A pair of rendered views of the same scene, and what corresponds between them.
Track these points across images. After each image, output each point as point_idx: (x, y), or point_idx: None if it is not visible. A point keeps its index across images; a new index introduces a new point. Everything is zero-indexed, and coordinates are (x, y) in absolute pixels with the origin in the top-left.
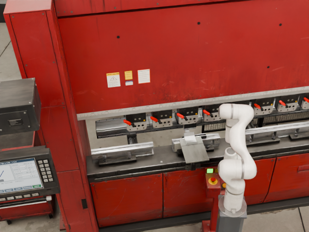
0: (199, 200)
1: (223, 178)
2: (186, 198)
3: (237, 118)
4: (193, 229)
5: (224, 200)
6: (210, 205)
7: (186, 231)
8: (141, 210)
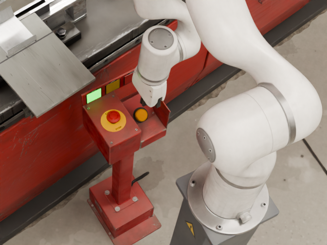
0: (73, 156)
1: (233, 172)
2: (44, 167)
3: None
4: (73, 210)
5: (212, 199)
6: (95, 149)
7: (61, 223)
8: None
